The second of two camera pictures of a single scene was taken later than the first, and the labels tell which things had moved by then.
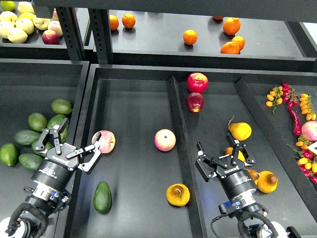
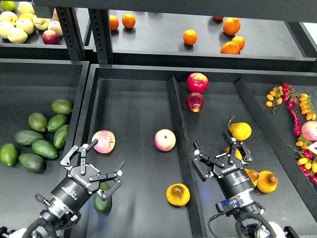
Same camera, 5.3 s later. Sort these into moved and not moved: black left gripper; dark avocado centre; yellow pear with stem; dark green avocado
Moved: black left gripper
Not moved: yellow pear with stem; dark avocado centre; dark green avocado
